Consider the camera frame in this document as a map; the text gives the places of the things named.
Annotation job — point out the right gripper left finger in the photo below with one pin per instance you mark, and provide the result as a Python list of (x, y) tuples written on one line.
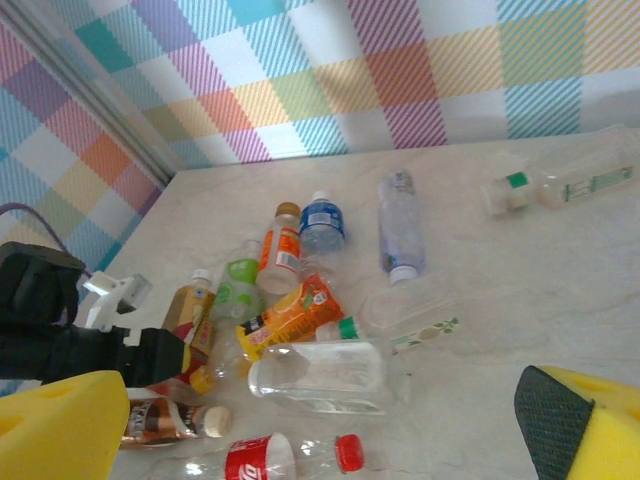
[(55, 430)]

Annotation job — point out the green label clear bottle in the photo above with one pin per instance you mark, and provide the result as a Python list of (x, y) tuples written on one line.
[(235, 290)]

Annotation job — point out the clear bluish water bottle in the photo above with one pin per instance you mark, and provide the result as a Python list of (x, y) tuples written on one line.
[(400, 225)]

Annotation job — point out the cola bottle red label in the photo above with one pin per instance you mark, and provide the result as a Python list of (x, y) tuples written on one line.
[(250, 462)]

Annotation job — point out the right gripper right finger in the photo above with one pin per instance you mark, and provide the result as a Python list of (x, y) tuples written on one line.
[(600, 430)]

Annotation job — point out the small clear bottle green band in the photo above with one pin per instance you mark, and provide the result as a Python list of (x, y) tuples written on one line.
[(585, 185)]

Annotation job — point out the aluminium corner post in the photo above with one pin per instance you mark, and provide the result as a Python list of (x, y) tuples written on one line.
[(85, 95)]

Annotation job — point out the large clear bottle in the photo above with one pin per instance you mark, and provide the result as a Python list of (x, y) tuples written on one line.
[(325, 375)]

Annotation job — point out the blue label water bottle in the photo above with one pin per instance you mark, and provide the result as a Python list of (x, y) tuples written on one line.
[(320, 220)]

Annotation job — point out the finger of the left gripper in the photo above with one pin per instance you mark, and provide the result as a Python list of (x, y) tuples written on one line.
[(160, 357)]

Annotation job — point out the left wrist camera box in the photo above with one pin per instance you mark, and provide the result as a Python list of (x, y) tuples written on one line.
[(112, 300)]

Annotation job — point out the brown tea bottle white cap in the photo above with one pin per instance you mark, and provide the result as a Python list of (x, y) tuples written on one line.
[(192, 310)]

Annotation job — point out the orange label brown cap bottle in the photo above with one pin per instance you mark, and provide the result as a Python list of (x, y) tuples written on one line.
[(280, 250)]

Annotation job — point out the brown coffee bottle cream cap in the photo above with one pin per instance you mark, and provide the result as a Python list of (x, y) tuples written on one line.
[(160, 420)]

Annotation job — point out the orange juice bottle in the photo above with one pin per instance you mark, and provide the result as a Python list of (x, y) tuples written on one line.
[(295, 320)]

